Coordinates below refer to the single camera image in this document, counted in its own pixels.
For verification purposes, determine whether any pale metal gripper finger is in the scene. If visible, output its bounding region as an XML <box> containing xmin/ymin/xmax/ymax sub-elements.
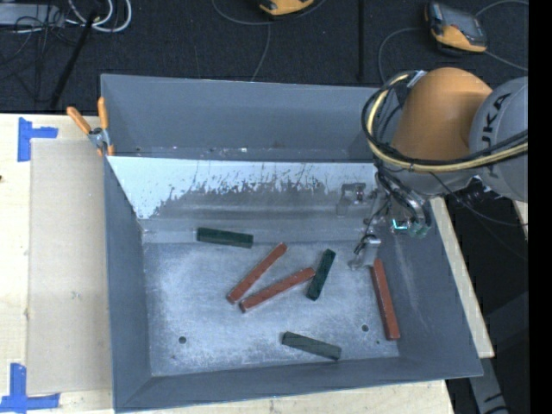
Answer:
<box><xmin>336</xmin><ymin>182</ymin><xmax>368</xmax><ymax>217</ymax></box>
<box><xmin>348</xmin><ymin>235</ymin><xmax>383</xmax><ymax>272</ymax></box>

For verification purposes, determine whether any dark green flat block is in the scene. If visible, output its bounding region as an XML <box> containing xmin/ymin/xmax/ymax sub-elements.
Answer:
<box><xmin>305</xmin><ymin>248</ymin><xmax>337</xmax><ymax>302</ymax></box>
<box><xmin>196</xmin><ymin>227</ymin><xmax>254</xmax><ymax>250</ymax></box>
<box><xmin>281</xmin><ymin>330</ymin><xmax>342</xmax><ymax>361</ymax></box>

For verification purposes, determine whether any red-brown flat block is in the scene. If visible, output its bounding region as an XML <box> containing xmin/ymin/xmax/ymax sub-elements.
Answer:
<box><xmin>239</xmin><ymin>267</ymin><xmax>317</xmax><ymax>314</ymax></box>
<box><xmin>226</xmin><ymin>242</ymin><xmax>289</xmax><ymax>305</ymax></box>
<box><xmin>369</xmin><ymin>258</ymin><xmax>402</xmax><ymax>342</ymax></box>

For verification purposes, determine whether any grey metal bin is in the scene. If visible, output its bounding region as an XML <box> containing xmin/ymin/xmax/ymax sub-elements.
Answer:
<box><xmin>99</xmin><ymin>73</ymin><xmax>485</xmax><ymax>411</ymax></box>

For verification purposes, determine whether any pale wood flat board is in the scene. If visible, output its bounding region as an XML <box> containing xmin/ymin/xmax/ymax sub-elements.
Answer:
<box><xmin>25</xmin><ymin>138</ymin><xmax>114</xmax><ymax>397</ymax></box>

